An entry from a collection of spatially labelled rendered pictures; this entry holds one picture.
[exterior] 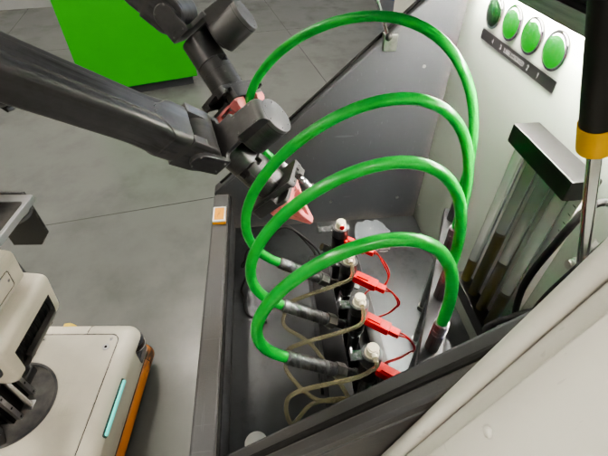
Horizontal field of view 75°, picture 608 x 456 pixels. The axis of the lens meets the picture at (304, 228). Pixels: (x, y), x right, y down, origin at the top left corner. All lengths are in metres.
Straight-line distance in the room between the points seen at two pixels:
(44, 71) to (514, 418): 0.49
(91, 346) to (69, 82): 1.30
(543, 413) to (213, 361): 0.53
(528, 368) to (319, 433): 0.25
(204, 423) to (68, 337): 1.12
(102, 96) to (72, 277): 1.91
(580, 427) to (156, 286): 1.98
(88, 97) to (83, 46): 3.40
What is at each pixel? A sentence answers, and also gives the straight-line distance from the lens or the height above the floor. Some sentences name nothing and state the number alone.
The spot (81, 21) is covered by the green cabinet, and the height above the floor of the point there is 0.63.
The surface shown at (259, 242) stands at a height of 1.24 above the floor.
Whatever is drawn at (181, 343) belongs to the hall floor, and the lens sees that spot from 1.90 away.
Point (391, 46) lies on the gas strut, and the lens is 0.88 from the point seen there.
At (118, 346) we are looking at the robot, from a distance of 1.63.
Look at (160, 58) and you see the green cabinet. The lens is 3.94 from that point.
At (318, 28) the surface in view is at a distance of 0.61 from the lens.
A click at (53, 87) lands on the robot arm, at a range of 0.47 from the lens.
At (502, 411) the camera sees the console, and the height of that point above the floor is 1.29.
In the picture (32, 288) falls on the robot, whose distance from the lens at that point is 1.19.
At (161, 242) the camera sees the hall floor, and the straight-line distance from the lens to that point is 2.35.
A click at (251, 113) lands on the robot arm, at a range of 0.58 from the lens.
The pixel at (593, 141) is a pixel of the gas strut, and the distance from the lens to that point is 0.26.
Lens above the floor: 1.57
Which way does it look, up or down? 43 degrees down
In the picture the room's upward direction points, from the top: straight up
